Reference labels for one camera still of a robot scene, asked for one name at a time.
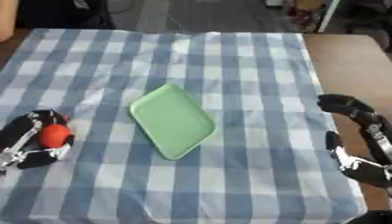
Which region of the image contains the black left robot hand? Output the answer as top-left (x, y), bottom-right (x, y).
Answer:
top-left (0, 108), bottom-right (77, 171)

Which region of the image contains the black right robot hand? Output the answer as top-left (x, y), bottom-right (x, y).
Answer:
top-left (315, 94), bottom-right (392, 189)

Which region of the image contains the red round toy fruit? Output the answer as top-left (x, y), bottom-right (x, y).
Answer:
top-left (38, 123), bottom-right (74, 149)

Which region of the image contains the white pole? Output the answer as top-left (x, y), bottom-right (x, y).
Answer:
top-left (315, 0), bottom-right (342, 33)

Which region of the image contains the green plastic tray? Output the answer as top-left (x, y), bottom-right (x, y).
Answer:
top-left (127, 83), bottom-right (218, 161)

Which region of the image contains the black bag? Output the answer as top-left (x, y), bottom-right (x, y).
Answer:
top-left (13, 0), bottom-right (118, 30)

